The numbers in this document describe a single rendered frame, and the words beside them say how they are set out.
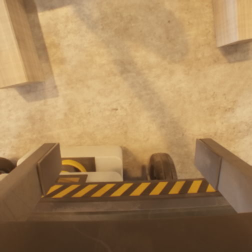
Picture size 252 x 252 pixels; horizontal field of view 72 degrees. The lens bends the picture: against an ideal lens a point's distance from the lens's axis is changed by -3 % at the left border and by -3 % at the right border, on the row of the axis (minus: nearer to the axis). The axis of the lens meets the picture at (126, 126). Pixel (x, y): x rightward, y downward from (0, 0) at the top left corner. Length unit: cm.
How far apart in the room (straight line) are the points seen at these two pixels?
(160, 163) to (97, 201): 24
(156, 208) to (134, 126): 32
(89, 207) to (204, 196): 16
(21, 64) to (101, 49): 21
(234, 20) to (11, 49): 52
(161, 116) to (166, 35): 23
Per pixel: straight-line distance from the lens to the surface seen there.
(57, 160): 16
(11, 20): 52
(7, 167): 65
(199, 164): 17
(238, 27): 52
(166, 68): 55
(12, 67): 50
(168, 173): 45
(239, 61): 64
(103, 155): 45
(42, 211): 30
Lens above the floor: 53
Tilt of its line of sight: 75 degrees down
